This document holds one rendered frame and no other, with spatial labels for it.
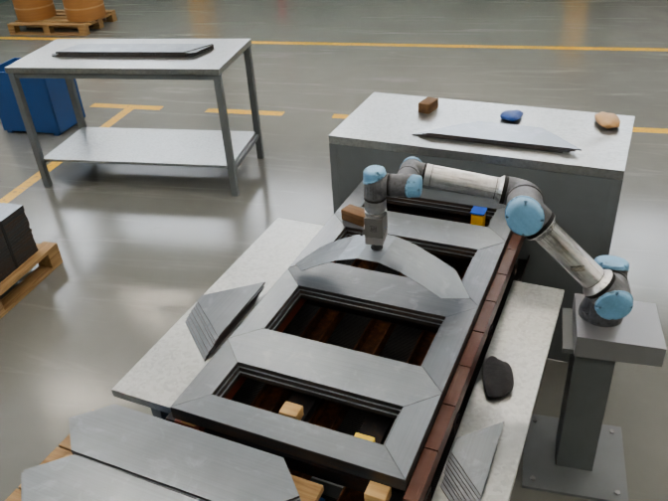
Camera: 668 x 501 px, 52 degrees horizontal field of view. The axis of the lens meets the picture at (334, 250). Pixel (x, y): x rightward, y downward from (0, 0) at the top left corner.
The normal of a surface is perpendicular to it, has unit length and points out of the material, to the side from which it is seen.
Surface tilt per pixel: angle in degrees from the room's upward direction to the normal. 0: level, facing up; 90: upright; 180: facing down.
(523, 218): 81
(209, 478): 0
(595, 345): 90
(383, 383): 0
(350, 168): 90
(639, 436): 0
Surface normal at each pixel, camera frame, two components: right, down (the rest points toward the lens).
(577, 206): -0.40, 0.51
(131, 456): -0.06, -0.84
